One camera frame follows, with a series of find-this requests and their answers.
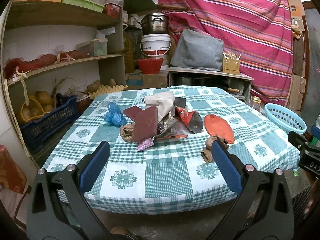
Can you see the green checkered tablecloth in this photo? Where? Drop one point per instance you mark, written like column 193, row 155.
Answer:
column 171, row 176

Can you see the maroon scouring pad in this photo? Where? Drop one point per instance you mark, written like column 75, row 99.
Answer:
column 145, row 122

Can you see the clear orange-edged plastic wrapper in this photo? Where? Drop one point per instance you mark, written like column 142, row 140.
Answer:
column 176, row 131

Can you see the yellow woven basket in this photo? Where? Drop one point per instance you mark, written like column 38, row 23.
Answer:
column 30, row 112

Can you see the brown crumpled paper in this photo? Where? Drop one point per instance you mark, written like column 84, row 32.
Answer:
column 207, row 151

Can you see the black foil wrapper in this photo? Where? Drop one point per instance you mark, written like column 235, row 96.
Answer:
column 180, row 102

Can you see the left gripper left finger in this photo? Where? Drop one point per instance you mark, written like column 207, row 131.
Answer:
column 46, row 218

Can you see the grey low cabinet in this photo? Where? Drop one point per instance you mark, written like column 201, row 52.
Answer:
column 238, row 86

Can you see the blue crumpled plastic bag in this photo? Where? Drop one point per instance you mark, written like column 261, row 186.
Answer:
column 114, row 116

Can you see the white plastic bucket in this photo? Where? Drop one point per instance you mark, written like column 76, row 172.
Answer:
column 155, row 44

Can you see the dark blue plastic crate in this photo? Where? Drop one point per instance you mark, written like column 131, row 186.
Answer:
column 36, row 132

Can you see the light blue plastic basket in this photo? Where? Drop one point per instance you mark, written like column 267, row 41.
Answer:
column 284, row 118

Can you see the orange plastic bag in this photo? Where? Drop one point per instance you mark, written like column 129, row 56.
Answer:
column 216, row 125

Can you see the printed crumpled newspaper wrapper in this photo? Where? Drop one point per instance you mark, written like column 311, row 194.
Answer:
column 167, row 122

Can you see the wooden wall shelf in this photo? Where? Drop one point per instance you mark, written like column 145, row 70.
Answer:
column 32, row 29

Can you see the red plastic basket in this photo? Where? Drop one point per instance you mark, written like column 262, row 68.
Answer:
column 150, row 66

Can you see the yellow egg tray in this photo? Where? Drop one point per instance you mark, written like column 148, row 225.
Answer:
column 107, row 90

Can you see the pink small wrapper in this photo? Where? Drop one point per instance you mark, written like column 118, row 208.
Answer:
column 144, row 144

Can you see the grey felt bag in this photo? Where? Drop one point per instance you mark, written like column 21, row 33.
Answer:
column 199, row 51

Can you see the cardboard box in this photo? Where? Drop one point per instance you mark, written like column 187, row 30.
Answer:
column 142, row 81

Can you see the pink striped curtain cloth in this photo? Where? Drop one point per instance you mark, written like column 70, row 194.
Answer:
column 258, row 30

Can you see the clear plastic container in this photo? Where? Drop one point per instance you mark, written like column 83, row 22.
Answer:
column 95, row 47

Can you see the green plastic tray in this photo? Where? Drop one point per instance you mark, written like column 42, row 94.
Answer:
column 85, row 4

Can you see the yellow utensil holder box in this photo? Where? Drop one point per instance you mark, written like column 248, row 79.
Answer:
column 231, row 63

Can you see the steel cooking pot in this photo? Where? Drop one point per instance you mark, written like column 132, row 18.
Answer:
column 155, row 23

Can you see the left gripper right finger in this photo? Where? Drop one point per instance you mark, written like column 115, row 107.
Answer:
column 263, row 207

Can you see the red snack wrapper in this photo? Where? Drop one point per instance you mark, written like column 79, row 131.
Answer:
column 192, row 120

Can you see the yellow-capped oil bottle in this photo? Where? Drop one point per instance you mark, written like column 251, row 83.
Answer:
column 255, row 103

